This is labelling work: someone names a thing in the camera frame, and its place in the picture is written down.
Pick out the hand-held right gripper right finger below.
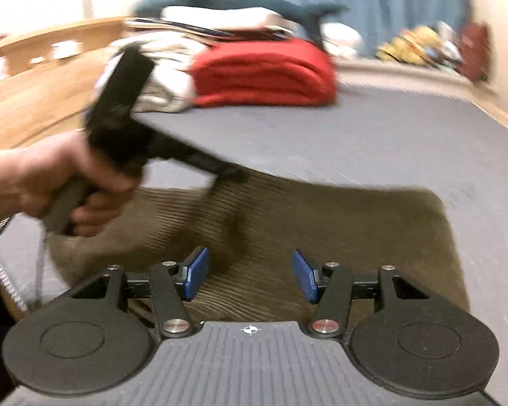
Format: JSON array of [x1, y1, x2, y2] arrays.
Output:
[[292, 249, 432, 339]]

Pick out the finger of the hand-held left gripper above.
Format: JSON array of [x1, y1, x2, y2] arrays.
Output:
[[152, 129, 251, 183]]

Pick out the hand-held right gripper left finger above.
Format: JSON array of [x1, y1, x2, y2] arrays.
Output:
[[70, 246, 210, 339]]

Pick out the olive corduroy pants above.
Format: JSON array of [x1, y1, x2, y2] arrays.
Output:
[[46, 169, 470, 326]]

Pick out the person's left hand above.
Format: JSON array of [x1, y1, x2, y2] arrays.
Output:
[[0, 131, 142, 236]]

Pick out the white fluffy folded blanket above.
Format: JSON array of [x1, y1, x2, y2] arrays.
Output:
[[97, 36, 204, 115]]

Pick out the white tissue box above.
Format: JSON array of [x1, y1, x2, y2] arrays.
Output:
[[51, 41, 84, 59]]

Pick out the red folded quilt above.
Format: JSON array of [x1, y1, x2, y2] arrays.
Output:
[[190, 38, 338, 108]]

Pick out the navy star-print folded blanket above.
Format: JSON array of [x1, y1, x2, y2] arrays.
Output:
[[125, 17, 293, 41]]

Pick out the white pillow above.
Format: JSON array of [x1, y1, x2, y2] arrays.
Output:
[[161, 5, 276, 28]]

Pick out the grey quilted mattress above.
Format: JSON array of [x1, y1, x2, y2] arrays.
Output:
[[0, 80, 508, 347]]

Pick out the white round plush toy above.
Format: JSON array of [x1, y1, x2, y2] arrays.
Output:
[[322, 22, 363, 58]]

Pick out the yellow brown plush bear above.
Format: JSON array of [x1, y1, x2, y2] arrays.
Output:
[[376, 36, 412, 62]]

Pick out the blue curtain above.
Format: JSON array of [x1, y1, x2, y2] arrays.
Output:
[[273, 0, 470, 58]]

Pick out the yellow round-faced plush toy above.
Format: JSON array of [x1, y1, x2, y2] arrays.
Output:
[[406, 25, 442, 52]]

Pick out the dark red cushion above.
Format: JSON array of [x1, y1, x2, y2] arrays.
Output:
[[455, 22, 492, 84]]

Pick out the wooden bed frame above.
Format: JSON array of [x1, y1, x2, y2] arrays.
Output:
[[0, 17, 508, 165]]

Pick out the coiled silver cable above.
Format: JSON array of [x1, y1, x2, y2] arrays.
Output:
[[0, 236, 29, 314]]

